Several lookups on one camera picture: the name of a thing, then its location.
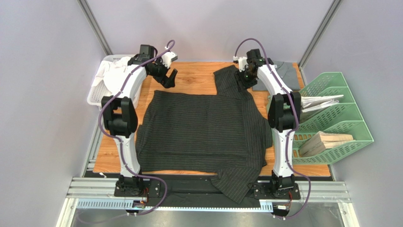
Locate white papers in rack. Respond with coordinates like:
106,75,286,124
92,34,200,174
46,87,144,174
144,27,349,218
301,95,344,113

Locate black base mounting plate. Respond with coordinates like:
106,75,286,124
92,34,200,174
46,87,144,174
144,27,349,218
85,171,333,209

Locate white shirt in basket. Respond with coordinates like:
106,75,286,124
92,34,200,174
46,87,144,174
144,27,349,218
91,54,135,95

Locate right corner aluminium post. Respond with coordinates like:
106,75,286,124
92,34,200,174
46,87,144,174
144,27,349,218
298,0,343,69

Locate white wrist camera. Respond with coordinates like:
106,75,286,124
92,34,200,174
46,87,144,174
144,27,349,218
233,56,249,72
161,51,178,69

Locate dark pinstriped long sleeve shirt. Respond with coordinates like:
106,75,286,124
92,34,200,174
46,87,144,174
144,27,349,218
135,65,272,203

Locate aluminium frame rail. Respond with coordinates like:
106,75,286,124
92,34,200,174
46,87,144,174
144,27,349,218
56,130,359,227

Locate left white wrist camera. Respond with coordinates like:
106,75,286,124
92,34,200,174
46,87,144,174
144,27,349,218
161,51,178,69

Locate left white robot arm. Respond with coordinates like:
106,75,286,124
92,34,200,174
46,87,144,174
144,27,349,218
98,40,177,197

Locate corner aluminium post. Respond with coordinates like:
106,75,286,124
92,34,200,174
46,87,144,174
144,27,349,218
298,0,343,69
77,0,113,55

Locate brown book in rack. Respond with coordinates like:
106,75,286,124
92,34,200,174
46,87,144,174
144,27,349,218
299,131,355,157

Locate purple cable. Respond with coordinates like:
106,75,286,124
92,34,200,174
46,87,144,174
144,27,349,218
97,39,176,217
234,38,312,220

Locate left corner aluminium post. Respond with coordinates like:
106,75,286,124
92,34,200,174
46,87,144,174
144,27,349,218
77,0,113,55

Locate white plastic laundry basket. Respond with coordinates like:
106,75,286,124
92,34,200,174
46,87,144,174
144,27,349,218
87,65,137,109

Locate green plastic file rack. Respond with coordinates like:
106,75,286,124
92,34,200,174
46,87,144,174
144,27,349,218
292,72,374,165

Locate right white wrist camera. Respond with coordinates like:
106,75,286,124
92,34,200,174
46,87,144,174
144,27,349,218
233,56,249,72

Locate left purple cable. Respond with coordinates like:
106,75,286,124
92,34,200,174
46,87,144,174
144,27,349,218
97,39,176,217

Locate folded grey shirt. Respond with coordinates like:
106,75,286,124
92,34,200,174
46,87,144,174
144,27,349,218
252,60,301,92

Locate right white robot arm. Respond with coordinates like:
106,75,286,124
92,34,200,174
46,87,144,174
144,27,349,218
233,49,301,198

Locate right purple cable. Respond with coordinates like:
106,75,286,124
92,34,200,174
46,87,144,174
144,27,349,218
234,38,312,220

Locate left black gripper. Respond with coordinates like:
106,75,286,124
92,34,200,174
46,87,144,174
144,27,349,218
149,56,177,88

